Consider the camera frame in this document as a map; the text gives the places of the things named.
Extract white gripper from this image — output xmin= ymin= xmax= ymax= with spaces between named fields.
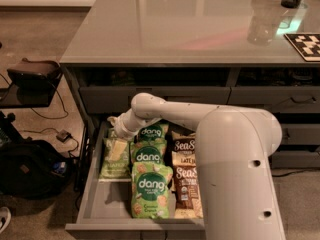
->
xmin=107 ymin=116 xmax=127 ymax=161

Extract green jalapeno chip bag front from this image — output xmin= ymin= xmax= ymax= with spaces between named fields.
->
xmin=100 ymin=128 xmax=130 ymax=180

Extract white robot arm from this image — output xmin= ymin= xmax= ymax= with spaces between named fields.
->
xmin=108 ymin=93 xmax=286 ymax=240

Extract green dang bag middle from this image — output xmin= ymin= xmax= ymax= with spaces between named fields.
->
xmin=129 ymin=139 xmax=167 ymax=164

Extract green dang bag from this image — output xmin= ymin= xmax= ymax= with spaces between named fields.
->
xmin=129 ymin=139 xmax=167 ymax=164
xmin=137 ymin=122 xmax=169 ymax=141
xmin=131 ymin=162 xmax=173 ymax=219

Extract green dang bag rear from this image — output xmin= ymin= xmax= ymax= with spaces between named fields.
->
xmin=137 ymin=122 xmax=169 ymax=141

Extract green dang bag front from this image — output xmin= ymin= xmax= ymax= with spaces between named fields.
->
xmin=131 ymin=162 xmax=173 ymax=219

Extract grey top left drawer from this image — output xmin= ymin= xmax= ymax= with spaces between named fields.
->
xmin=79 ymin=86 xmax=230 ymax=114

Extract brown sea salt bag rear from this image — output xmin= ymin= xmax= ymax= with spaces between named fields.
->
xmin=172 ymin=132 xmax=195 ymax=154

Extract brown sea salt bag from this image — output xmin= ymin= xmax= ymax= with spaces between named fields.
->
xmin=172 ymin=152 xmax=203 ymax=219
xmin=172 ymin=132 xmax=195 ymax=154

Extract open grey middle drawer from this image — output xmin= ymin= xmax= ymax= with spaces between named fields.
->
xmin=65 ymin=122 xmax=206 ymax=240

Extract brown sea salt bag front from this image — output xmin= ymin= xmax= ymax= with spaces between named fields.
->
xmin=172 ymin=152 xmax=203 ymax=219

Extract grey bottom right drawer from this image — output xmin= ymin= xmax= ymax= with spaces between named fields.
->
xmin=269 ymin=151 xmax=320 ymax=169

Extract grey top right drawer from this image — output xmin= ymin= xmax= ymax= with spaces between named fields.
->
xmin=228 ymin=86 xmax=320 ymax=113

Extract grey middle right drawer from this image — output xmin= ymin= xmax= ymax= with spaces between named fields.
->
xmin=281 ymin=124 xmax=320 ymax=145

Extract black power adapter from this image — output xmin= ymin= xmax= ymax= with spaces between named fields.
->
xmin=56 ymin=130 xmax=71 ymax=143

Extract black backpack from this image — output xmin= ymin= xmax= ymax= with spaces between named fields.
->
xmin=0 ymin=140 xmax=73 ymax=199

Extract black side table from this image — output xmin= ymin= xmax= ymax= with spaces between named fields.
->
xmin=0 ymin=76 xmax=61 ymax=146

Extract white shoe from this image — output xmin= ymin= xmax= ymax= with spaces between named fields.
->
xmin=0 ymin=207 xmax=12 ymax=234

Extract grey cabinet with glass top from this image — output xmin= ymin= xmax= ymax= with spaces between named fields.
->
xmin=59 ymin=0 xmax=320 ymax=172

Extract black white fiducial marker board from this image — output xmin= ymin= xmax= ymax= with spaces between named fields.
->
xmin=284 ymin=33 xmax=320 ymax=62

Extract black floor cable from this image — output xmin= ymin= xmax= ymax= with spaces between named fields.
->
xmin=0 ymin=72 xmax=81 ymax=158

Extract black cable under cabinet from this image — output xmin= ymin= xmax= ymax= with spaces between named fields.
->
xmin=271 ymin=167 xmax=320 ymax=178

